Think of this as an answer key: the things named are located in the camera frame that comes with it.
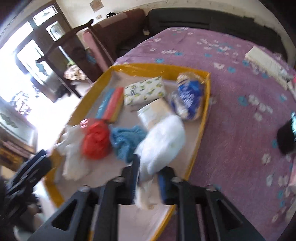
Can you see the purple floral bedspread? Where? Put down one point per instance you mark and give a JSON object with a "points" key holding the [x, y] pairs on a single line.
{"points": [[239, 153]]}

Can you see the dark wooden chair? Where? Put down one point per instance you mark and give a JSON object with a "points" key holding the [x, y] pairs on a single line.
{"points": [[74, 51]]}

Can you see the white folded paper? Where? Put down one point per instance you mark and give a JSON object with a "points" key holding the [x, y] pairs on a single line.
{"points": [[271, 67]]}

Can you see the red plastic bag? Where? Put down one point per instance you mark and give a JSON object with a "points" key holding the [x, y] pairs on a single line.
{"points": [[96, 144]]}

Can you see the beige tissue pack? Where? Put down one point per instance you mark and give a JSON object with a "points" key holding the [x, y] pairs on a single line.
{"points": [[154, 112]]}

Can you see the brown armchair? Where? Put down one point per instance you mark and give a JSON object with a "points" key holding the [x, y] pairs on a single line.
{"points": [[114, 36]]}

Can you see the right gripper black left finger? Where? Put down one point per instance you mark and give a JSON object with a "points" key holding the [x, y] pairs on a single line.
{"points": [[92, 213]]}

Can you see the lemon print tissue pack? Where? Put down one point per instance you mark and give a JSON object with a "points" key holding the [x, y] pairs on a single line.
{"points": [[144, 91]]}

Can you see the yellow-rimmed white tray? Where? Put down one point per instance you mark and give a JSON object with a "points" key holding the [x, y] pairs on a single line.
{"points": [[134, 223]]}

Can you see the blue fluffy towel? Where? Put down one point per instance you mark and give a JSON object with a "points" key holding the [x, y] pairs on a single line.
{"points": [[124, 141]]}

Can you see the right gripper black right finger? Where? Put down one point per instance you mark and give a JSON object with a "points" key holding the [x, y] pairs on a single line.
{"points": [[203, 213]]}

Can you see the black sofa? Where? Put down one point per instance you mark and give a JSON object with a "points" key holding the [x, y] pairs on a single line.
{"points": [[244, 28]]}

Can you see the blue red sponge pack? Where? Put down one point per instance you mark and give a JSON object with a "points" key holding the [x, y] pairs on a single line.
{"points": [[111, 105]]}

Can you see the white plastic bag pack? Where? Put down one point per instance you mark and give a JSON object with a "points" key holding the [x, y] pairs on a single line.
{"points": [[160, 146]]}

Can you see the white cloth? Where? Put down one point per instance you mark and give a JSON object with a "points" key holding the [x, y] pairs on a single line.
{"points": [[70, 146]]}

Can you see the blue Vinda tissue pack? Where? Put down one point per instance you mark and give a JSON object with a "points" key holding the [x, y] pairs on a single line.
{"points": [[187, 100]]}

